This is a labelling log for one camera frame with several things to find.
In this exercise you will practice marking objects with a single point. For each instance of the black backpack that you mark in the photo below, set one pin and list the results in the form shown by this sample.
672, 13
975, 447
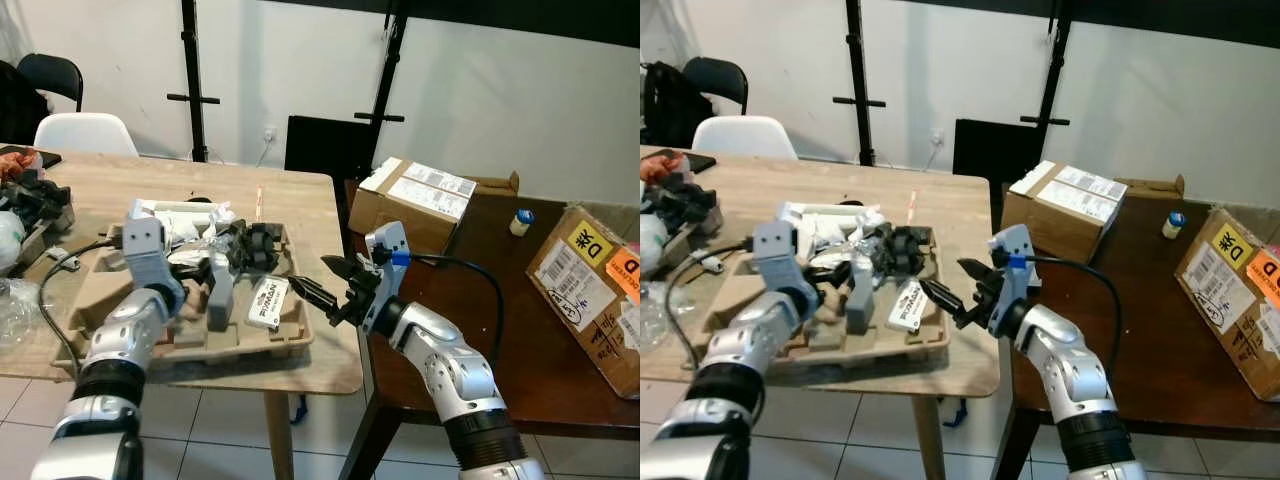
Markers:
672, 105
18, 105

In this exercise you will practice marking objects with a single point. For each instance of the black machine part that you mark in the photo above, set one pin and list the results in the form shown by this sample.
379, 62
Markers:
260, 245
905, 248

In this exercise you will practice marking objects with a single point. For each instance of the brown pulp packaging tray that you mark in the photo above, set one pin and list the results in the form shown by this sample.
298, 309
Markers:
120, 300
740, 275

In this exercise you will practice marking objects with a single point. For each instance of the black stand pole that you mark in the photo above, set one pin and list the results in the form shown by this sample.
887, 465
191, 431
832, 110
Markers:
859, 80
385, 80
1050, 80
194, 80

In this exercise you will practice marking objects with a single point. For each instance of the grey plastic bracket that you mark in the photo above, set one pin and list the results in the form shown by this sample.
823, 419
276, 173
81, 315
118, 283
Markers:
222, 300
860, 305

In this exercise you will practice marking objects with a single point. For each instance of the crumpled white plastic wrapping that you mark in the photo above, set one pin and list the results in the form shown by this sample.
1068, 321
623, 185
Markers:
185, 222
825, 225

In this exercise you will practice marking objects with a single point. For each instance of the cardboard box with white labels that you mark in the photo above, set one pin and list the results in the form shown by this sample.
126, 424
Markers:
1070, 210
420, 205

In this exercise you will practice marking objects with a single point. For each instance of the small bottle with blue cap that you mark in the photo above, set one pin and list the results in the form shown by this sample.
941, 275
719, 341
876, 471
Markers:
521, 223
1174, 226

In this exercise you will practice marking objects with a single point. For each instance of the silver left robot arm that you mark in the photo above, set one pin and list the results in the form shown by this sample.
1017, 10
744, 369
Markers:
745, 350
110, 350

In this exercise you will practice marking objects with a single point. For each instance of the black chair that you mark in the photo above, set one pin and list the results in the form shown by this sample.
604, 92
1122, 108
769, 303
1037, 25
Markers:
50, 72
718, 78

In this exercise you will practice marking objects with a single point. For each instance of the clear plastic bag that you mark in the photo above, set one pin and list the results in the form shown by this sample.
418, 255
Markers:
18, 315
655, 325

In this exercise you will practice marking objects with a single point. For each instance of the small blue object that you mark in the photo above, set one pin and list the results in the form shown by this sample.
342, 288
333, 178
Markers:
300, 410
955, 412

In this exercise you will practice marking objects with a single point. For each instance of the tray with black parts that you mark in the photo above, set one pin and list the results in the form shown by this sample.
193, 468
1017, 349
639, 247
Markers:
35, 205
680, 205

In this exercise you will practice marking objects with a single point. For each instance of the light wooden table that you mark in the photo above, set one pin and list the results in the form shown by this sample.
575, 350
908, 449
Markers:
950, 210
300, 210

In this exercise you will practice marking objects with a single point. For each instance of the cardboard box with yellow label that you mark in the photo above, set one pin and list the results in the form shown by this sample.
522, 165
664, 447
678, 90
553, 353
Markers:
1230, 290
585, 290

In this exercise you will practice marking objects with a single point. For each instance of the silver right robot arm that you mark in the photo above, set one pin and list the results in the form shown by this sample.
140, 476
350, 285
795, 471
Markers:
455, 375
1075, 375

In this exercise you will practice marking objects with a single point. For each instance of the white printed label packet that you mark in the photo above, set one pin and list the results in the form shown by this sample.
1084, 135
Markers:
268, 301
908, 305

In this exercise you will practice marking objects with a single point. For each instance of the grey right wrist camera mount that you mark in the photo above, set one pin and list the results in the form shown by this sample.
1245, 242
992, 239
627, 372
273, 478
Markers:
1015, 255
385, 250

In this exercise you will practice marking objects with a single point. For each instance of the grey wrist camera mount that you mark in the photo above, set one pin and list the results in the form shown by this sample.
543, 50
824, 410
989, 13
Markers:
145, 250
778, 255
385, 250
1015, 255

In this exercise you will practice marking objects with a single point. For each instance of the white plastic chair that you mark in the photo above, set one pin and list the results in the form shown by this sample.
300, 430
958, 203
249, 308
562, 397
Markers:
745, 136
85, 132

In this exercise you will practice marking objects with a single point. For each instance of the orange white stick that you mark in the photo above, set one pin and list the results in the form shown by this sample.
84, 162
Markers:
912, 207
259, 203

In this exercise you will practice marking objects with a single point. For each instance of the dark brown table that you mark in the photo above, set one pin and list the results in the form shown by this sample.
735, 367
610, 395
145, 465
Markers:
1130, 320
500, 300

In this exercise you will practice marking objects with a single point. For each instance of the orange red packet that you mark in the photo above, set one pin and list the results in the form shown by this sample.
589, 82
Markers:
15, 166
660, 168

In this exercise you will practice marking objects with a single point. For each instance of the black phone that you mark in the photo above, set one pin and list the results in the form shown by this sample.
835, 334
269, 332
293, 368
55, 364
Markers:
698, 161
40, 157

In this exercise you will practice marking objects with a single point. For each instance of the black flat panel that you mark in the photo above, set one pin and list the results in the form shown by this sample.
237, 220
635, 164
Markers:
325, 145
990, 150

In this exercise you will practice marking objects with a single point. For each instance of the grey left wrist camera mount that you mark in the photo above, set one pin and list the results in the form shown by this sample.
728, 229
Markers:
778, 255
145, 250

